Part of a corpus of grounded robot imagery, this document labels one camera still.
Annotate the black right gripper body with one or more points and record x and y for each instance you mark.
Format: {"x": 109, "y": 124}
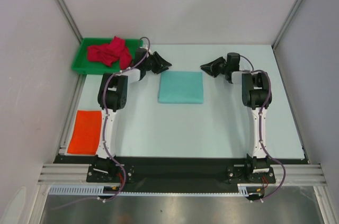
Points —
{"x": 219, "y": 65}

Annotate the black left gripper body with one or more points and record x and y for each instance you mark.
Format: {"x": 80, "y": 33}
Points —
{"x": 148, "y": 64}

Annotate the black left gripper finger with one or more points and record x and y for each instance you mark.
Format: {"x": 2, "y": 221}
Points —
{"x": 157, "y": 69}
{"x": 159, "y": 59}

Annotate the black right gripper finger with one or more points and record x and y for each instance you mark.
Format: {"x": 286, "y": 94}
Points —
{"x": 217, "y": 64}
{"x": 214, "y": 71}

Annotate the teal t shirt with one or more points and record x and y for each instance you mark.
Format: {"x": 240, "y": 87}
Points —
{"x": 181, "y": 87}

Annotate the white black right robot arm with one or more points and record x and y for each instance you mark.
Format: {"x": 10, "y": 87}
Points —
{"x": 256, "y": 97}

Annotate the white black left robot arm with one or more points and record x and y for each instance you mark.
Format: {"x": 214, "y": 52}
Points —
{"x": 112, "y": 98}

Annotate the red crumpled t shirt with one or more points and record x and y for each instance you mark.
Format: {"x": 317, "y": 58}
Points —
{"x": 109, "y": 53}

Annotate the green plastic tray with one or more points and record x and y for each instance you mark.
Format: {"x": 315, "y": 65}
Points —
{"x": 83, "y": 66}

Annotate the orange folded t shirt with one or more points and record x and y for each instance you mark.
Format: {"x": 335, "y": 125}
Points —
{"x": 86, "y": 133}

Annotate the left side aluminium rail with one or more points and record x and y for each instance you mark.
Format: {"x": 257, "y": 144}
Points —
{"x": 70, "y": 113}

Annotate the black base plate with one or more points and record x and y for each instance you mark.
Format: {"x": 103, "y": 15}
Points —
{"x": 176, "y": 175}

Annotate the right vertical aluminium post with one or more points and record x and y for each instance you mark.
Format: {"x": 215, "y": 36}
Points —
{"x": 287, "y": 22}

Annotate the vertical aluminium post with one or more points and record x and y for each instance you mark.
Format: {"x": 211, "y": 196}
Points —
{"x": 287, "y": 22}
{"x": 69, "y": 19}

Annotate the right side aluminium rail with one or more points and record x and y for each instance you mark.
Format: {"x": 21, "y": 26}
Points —
{"x": 288, "y": 92}

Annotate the left vertical aluminium post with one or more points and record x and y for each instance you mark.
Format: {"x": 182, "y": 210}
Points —
{"x": 69, "y": 19}

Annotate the white slotted cable duct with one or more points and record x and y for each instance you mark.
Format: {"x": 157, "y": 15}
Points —
{"x": 101, "y": 190}

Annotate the aluminium frame rail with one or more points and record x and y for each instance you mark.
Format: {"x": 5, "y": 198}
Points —
{"x": 295, "y": 175}

